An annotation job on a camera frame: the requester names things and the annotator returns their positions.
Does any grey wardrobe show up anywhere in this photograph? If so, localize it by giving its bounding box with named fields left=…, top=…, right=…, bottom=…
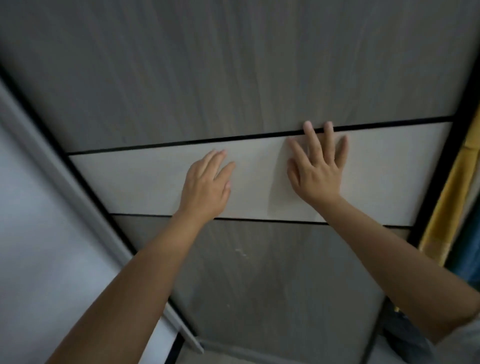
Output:
left=0, top=0, right=480, bottom=364

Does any blue hanging garment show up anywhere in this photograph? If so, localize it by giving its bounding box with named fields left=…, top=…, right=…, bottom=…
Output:
left=446, top=209, right=480, bottom=292

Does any grey sliding wardrobe door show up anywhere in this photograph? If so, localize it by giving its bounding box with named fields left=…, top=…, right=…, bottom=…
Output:
left=0, top=0, right=480, bottom=364

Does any person's left forearm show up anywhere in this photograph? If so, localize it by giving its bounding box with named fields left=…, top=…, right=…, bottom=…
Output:
left=44, top=209, right=219, bottom=364

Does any person's left hand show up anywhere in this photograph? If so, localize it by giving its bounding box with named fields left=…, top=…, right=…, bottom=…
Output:
left=176, top=149, right=236, bottom=223

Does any person's right forearm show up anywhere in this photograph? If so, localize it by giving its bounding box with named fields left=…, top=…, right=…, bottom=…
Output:
left=318, top=194, right=480, bottom=344

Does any person's right hand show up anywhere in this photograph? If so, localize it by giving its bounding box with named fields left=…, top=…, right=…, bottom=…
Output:
left=286, top=120, right=350, bottom=206

